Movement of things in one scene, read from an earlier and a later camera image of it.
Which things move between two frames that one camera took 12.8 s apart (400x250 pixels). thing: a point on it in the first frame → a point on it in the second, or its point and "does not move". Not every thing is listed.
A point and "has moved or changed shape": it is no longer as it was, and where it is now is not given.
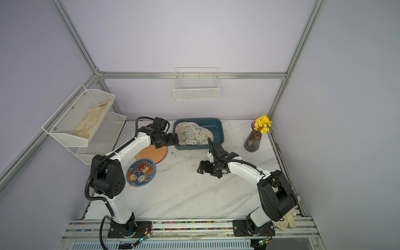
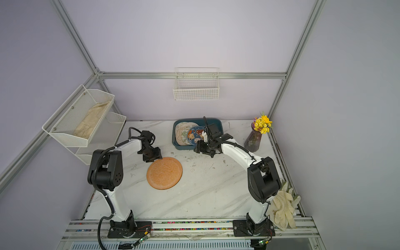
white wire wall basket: (196, 84) does not move
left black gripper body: (166, 140) → (151, 154)
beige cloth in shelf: (85, 127) does not move
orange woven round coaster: (151, 152) has moved or changed shape
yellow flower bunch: (262, 124) does not move
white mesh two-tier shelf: (84, 124) does not move
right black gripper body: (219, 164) → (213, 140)
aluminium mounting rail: (304, 229) does not move
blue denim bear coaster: (140, 172) → (195, 134)
